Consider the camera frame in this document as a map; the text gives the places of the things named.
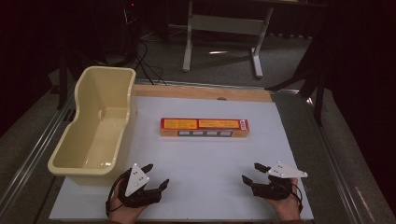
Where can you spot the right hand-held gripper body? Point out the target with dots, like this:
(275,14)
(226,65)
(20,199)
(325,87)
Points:
(274,186)

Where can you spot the dark thin stand leg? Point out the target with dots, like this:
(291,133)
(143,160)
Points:
(63,81)

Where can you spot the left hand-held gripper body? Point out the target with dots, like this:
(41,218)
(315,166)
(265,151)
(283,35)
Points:
(137,180)

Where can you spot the metal table rail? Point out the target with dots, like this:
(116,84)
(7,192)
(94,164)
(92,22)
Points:
(34,155)
(336,168)

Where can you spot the white table mat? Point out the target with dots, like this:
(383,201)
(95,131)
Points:
(205,161)

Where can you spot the cream plastic tub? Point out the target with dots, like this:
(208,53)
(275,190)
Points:
(93,149)

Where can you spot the wooden strip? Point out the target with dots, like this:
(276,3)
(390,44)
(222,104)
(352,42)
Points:
(202,92)

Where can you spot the black stand legs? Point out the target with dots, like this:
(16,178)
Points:
(313,77)

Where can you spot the person's left hand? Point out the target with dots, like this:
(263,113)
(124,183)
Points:
(124,212)

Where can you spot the grey metal table frame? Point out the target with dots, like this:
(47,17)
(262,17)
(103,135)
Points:
(229,25)

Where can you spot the person's right hand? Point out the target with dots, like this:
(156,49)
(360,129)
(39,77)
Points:
(287,206)

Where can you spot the long orange and red box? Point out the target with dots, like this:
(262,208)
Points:
(204,127)

